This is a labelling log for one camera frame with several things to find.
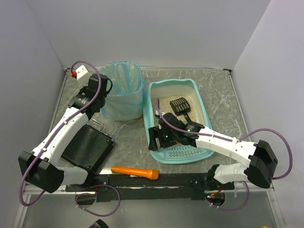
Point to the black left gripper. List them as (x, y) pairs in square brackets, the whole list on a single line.
[(95, 106)]

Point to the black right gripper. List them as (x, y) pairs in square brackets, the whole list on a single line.
[(156, 137)]

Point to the trash bin with blue bag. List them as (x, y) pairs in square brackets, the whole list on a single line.
[(125, 101)]

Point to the black litter scoop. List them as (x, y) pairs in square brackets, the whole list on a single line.
[(181, 106)]

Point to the light blue litter box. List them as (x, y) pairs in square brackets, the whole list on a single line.
[(167, 90)]

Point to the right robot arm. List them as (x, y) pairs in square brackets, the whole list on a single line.
[(255, 161)]

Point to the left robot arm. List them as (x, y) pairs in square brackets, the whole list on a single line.
[(43, 166)]

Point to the orange toy microphone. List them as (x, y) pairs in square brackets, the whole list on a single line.
[(151, 174)]

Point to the black ribbed case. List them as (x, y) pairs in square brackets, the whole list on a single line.
[(88, 149)]

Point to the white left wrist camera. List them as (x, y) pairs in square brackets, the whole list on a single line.
[(81, 75)]

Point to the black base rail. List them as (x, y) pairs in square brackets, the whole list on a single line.
[(192, 186)]

